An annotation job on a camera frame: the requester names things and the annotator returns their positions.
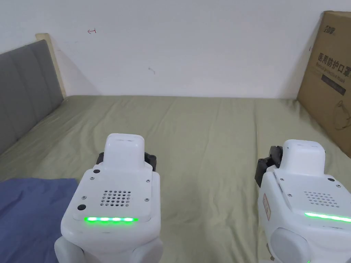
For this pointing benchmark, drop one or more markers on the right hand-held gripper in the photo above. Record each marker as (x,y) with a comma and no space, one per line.
(301,197)

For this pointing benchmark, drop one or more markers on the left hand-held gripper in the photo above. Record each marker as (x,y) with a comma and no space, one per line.
(118,175)

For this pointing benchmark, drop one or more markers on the bed with pale green sheet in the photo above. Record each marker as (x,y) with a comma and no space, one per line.
(208,137)

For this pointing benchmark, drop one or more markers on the brown cardboard carton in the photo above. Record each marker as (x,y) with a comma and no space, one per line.
(326,90)

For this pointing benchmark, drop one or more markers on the blue garment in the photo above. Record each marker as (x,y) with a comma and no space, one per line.
(30,213)

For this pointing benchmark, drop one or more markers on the grey padded headboard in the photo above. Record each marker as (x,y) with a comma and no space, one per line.
(24,90)

